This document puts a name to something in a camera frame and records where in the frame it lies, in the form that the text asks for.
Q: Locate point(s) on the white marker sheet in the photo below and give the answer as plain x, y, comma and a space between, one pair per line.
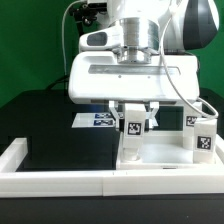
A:
90, 120

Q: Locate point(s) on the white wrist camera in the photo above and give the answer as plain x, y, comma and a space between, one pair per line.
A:
102, 40

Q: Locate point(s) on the white U-shaped fence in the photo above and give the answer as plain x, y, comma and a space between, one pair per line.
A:
209, 179

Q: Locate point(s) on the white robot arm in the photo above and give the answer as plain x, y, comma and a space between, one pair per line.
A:
139, 54

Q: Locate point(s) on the white square tabletop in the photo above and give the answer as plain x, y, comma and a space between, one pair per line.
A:
164, 150

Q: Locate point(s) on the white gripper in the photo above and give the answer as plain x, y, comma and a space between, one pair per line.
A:
97, 77

